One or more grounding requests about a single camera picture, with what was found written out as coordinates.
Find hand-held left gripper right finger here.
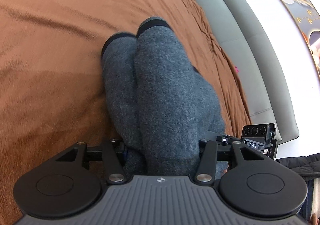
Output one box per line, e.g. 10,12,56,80
195,139,265,186

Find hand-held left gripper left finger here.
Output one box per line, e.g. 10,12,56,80
55,139,130,186

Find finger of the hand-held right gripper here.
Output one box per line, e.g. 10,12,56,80
216,135,242,146

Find grey knit pants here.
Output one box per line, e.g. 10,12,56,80
101,17,228,180

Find person's right forearm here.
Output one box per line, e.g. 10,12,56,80
275,154,320,182

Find grey padded headboard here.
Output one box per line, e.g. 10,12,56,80
187,0,300,144

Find brown fleece blanket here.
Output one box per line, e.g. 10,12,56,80
0,0,252,225

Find orange and gold wall picture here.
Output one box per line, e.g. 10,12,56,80
260,0,320,76

